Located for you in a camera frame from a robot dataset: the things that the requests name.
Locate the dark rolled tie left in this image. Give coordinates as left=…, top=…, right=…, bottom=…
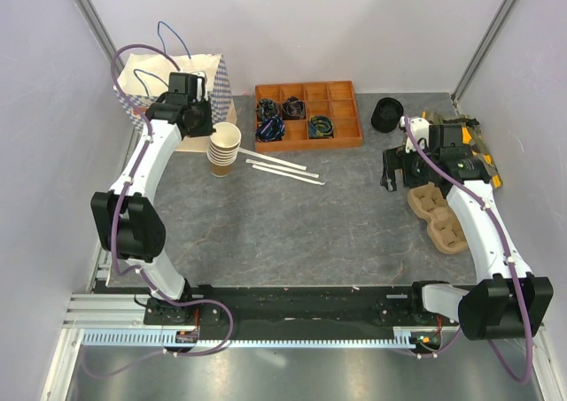
left=256, top=98, right=279, bottom=121

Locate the stack of paper cups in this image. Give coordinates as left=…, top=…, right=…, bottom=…
left=206, top=122, right=242, bottom=178

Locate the brown dark rolled tie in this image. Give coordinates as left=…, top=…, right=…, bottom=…
left=282, top=96, right=306, bottom=120

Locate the wrapped paper straw lower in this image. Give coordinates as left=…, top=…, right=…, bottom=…
left=252, top=164, right=326, bottom=186

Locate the camouflage fabric bag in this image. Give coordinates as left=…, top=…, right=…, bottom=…
left=422, top=111, right=502, bottom=189

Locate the stack of black lids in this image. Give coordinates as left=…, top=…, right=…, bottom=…
left=371, top=97, right=404, bottom=134

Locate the blue striped rolled tie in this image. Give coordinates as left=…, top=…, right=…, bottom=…
left=255, top=115, right=285, bottom=143

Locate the orange wooden compartment tray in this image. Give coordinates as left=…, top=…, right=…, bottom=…
left=254, top=81, right=363, bottom=153

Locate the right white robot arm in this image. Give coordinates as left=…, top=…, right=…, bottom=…
left=381, top=116, right=554, bottom=340

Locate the wrapped paper straw middle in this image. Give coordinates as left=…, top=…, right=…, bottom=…
left=245, top=159, right=320, bottom=179

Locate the grey slotted cable duct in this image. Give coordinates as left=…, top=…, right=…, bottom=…
left=82, top=328, right=441, bottom=349

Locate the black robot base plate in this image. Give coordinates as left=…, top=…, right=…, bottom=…
left=144, top=283, right=462, bottom=331

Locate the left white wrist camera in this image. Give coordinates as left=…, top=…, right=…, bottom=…
left=190, top=71, right=207, bottom=101

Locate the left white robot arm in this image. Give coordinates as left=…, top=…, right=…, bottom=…
left=90, top=72, right=214, bottom=324

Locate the green yellow rolled tie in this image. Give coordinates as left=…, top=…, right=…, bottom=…
left=307, top=115, right=334, bottom=139

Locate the brown pulp cup carrier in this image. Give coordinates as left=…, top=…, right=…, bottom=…
left=408, top=183, right=469, bottom=255

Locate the checkered paper takeout bag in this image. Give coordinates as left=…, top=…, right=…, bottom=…
left=114, top=49, right=237, bottom=133

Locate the wrapped paper straw upper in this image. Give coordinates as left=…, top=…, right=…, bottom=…
left=238, top=147, right=307, bottom=171

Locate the wrapped paper straw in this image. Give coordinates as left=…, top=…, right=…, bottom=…
left=238, top=147, right=307, bottom=171
left=252, top=164, right=326, bottom=186
left=245, top=159, right=320, bottom=179

